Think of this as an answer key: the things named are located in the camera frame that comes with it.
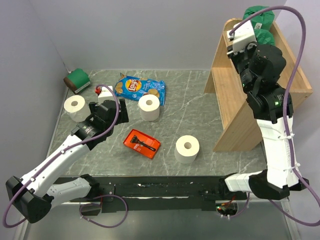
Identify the green roll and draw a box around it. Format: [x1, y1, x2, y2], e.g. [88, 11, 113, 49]
[242, 5, 275, 31]
[254, 28, 275, 46]
[63, 68, 91, 94]

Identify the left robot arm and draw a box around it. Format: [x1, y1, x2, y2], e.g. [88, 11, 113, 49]
[5, 98, 129, 224]

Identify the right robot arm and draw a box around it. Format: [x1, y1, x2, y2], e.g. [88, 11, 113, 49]
[218, 41, 305, 200]

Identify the wooden shelf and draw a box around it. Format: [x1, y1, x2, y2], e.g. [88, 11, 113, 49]
[204, 18, 313, 152]

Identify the black razor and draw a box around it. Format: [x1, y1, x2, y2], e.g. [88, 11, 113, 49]
[130, 135, 156, 152]

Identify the orange razor box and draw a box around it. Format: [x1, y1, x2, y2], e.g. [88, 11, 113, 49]
[123, 129, 161, 160]

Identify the white paper towel roll centre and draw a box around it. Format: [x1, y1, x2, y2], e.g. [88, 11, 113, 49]
[138, 94, 160, 122]

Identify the white paper towel roll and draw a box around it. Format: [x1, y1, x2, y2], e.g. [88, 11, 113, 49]
[63, 95, 91, 123]
[138, 94, 160, 122]
[174, 135, 200, 164]

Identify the white paper towel roll left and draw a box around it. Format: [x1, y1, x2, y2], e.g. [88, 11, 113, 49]
[63, 95, 91, 123]

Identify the blue Lays chips bag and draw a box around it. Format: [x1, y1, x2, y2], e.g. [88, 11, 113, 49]
[114, 73, 166, 106]

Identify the white paper towel roll near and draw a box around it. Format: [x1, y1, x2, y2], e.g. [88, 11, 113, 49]
[174, 135, 200, 164]

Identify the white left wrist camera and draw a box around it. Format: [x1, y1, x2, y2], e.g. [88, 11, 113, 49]
[97, 86, 115, 104]

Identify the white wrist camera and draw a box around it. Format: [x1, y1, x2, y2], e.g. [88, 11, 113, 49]
[226, 20, 257, 58]
[97, 86, 115, 104]

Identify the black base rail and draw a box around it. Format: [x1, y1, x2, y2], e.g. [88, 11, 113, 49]
[59, 175, 278, 213]

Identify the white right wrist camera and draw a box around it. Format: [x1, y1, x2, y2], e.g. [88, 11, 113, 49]
[226, 20, 257, 58]

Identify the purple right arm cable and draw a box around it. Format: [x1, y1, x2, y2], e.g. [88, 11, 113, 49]
[228, 5, 320, 227]

